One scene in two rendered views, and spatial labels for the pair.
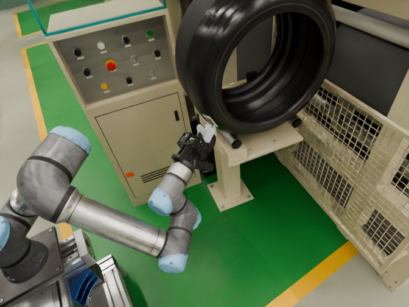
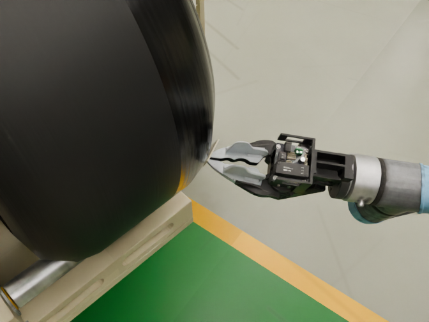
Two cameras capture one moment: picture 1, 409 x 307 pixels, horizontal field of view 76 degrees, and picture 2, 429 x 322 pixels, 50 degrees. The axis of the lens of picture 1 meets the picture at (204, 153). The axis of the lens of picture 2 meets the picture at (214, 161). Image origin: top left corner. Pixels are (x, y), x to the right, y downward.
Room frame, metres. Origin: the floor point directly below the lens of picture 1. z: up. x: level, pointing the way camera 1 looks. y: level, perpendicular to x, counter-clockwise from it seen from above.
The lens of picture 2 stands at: (0.95, 0.34, 1.60)
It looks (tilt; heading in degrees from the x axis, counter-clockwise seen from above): 52 degrees down; 241
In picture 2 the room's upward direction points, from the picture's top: straight up
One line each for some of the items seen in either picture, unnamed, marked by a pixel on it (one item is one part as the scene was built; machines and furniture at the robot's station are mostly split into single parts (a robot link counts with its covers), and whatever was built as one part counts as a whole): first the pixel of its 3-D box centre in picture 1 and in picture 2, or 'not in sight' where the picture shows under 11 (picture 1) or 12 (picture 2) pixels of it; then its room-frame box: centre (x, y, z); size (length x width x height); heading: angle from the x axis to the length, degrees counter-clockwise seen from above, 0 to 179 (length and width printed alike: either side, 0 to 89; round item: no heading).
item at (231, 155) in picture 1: (220, 132); (103, 252); (0.94, -0.09, 0.84); 0.36 x 0.09 x 0.06; 14
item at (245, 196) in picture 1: (229, 190); not in sight; (1.21, -0.14, 0.01); 0.27 x 0.27 x 0.02; 14
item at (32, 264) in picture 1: (19, 256); not in sight; (0.51, 0.72, 0.77); 0.15 x 0.15 x 0.10
